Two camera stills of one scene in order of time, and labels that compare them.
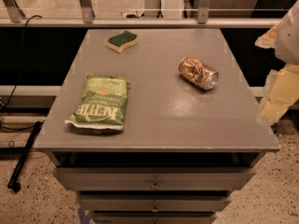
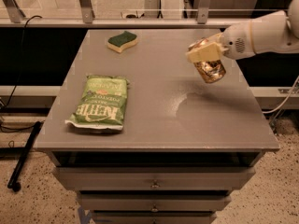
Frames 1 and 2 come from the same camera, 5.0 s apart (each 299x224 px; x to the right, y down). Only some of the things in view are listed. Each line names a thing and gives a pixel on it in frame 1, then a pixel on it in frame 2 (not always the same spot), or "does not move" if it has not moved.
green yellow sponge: (118, 42) does not move
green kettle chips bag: (102, 104) does not move
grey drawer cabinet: (184, 148) does not move
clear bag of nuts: (198, 73) to (211, 71)
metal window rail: (137, 22) does not move
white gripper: (289, 41) to (236, 42)
